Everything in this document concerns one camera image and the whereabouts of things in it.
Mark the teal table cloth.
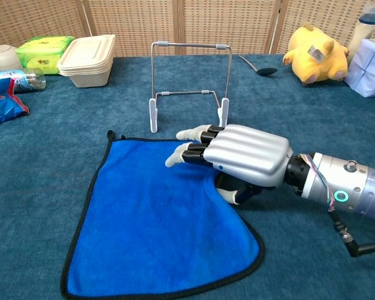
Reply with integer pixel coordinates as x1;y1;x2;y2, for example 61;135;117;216
0;53;375;300

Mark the white blue wet wipes pack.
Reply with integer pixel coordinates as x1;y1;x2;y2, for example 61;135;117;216
343;36;375;98

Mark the blue red snack bag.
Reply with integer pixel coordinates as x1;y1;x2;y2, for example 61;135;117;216
0;77;30;127

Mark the clear bottle with blue label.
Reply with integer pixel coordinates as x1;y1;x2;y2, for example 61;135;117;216
0;67;47;94

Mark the dark long-handled spoon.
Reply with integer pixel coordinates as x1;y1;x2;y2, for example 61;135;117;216
238;55;279;77

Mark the blue cloth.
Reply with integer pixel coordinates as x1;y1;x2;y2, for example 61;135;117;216
59;129;266;300

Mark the green tissue pack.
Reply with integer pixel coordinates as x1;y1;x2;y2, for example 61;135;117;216
15;35;76;76

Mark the baby bottle with blue cap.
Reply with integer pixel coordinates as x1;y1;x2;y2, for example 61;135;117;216
346;3;375;63

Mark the small metal rack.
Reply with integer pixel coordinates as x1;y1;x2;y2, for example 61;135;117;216
148;41;233;134

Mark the beige lidded lunch box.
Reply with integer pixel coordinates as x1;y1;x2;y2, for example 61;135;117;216
57;34;116;89

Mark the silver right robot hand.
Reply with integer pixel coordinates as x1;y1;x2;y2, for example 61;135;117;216
164;124;294;206

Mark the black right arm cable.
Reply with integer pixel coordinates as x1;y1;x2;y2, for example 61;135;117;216
327;209;375;259

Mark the wicker folding screen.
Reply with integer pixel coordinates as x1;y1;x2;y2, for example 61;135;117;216
0;0;375;59

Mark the beige bowl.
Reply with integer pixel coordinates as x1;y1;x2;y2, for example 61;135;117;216
0;44;24;76

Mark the yellow plush toy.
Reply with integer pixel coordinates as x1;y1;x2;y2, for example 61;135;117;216
282;21;350;86

